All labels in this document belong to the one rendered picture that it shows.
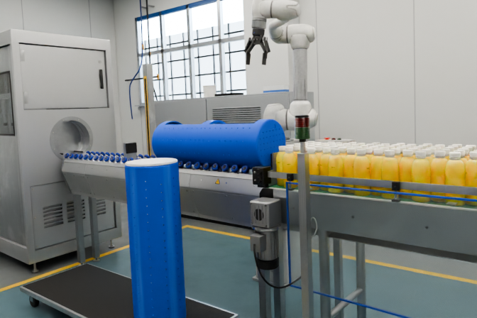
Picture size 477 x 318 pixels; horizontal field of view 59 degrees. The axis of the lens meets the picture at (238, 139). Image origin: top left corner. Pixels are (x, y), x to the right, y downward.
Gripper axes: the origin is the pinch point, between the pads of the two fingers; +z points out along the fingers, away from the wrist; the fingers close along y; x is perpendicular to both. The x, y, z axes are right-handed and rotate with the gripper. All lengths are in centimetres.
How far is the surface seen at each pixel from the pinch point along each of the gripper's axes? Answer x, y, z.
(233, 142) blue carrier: 28, -15, 46
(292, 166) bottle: 27, -56, 53
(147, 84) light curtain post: 0, 120, 18
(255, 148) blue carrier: 26, -30, 48
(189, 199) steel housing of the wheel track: 27, 22, 88
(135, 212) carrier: 75, 5, 85
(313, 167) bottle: 26, -68, 51
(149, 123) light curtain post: -2, 117, 49
